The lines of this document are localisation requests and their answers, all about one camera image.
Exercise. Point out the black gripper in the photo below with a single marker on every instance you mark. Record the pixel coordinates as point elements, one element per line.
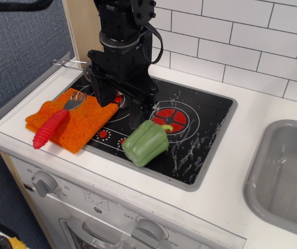
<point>123,66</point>

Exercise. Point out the silver metal pot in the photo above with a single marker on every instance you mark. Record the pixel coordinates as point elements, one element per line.
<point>85,67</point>

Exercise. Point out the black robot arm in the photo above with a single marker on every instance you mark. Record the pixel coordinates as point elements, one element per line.
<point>126,36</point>

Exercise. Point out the green toy bell pepper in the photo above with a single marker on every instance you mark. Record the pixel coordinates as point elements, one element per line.
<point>147,142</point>

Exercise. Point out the orange knitted cloth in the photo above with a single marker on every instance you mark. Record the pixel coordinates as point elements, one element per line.
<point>79,126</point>

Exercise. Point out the black toy stovetop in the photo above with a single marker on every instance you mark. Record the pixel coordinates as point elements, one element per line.
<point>199,120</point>

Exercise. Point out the wooden side panel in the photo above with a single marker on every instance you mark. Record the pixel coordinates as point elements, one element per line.
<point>84,26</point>

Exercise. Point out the grey timer knob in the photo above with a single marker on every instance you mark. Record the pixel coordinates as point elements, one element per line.
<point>43,183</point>

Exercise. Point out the grey oven knob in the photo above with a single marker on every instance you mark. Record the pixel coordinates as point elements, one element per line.
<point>148,233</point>

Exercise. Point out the grey sink basin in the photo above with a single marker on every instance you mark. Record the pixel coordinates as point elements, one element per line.
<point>271,187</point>

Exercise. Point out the yellow black object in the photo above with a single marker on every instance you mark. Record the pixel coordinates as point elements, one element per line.
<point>0,240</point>

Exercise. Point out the fork with red handle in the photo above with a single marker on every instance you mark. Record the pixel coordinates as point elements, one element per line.
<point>45,132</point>

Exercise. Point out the oven door handle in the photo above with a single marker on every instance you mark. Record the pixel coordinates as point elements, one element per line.
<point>94,234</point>

